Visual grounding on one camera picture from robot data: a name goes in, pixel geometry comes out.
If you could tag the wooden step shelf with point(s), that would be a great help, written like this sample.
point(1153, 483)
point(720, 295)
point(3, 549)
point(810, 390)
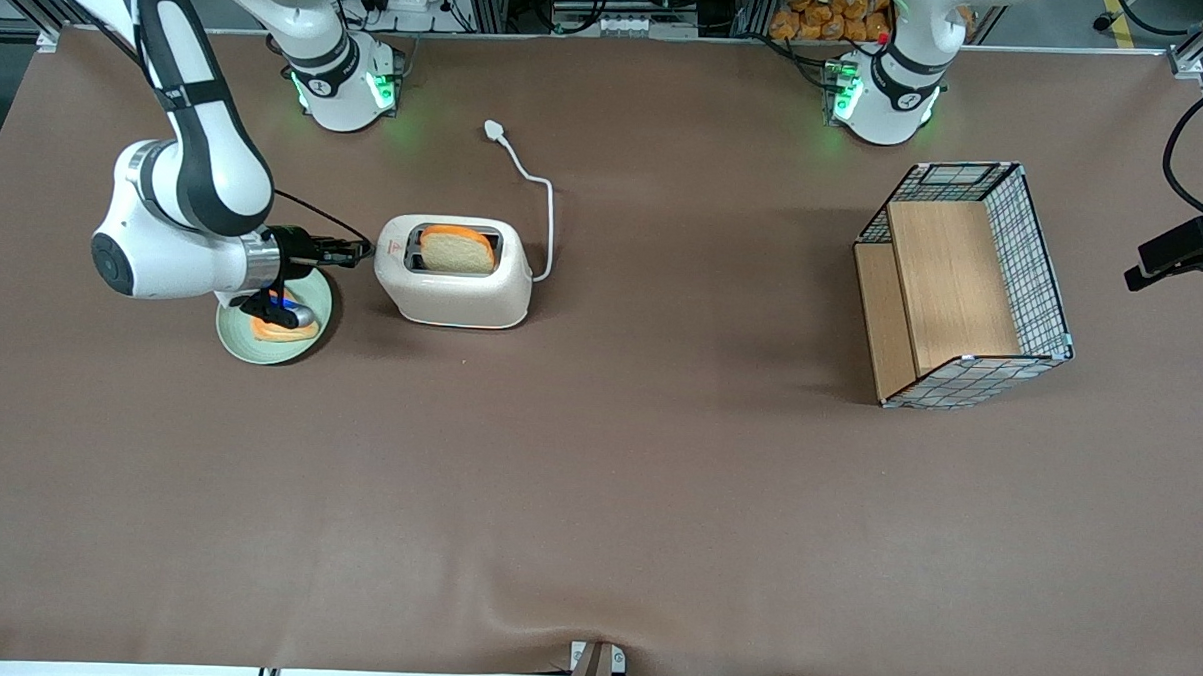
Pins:
point(949, 280)

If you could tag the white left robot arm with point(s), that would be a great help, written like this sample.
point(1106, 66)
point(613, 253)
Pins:
point(890, 98)

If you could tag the white two-slot toaster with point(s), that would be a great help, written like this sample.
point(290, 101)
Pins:
point(453, 298)

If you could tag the white terminal block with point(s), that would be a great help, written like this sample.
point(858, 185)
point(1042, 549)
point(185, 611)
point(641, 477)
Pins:
point(642, 24)

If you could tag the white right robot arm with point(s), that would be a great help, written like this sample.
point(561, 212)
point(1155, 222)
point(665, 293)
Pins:
point(207, 164)

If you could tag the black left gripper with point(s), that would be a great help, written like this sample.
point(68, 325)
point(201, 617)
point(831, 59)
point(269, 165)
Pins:
point(1177, 244)

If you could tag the grey metal table bracket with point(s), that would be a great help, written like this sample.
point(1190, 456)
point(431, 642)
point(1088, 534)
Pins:
point(595, 673)

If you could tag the pale green round plate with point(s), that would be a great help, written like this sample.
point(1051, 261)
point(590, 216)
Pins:
point(246, 346)

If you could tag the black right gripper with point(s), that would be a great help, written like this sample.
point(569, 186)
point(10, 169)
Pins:
point(296, 247)

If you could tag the triangular orange bread piece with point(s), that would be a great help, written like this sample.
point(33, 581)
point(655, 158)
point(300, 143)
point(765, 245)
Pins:
point(281, 333)

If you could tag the square bread slice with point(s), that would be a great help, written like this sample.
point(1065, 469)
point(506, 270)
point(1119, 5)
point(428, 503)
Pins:
point(459, 253)

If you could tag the bag of orange bread rolls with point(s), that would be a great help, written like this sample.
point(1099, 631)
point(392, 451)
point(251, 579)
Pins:
point(823, 21)

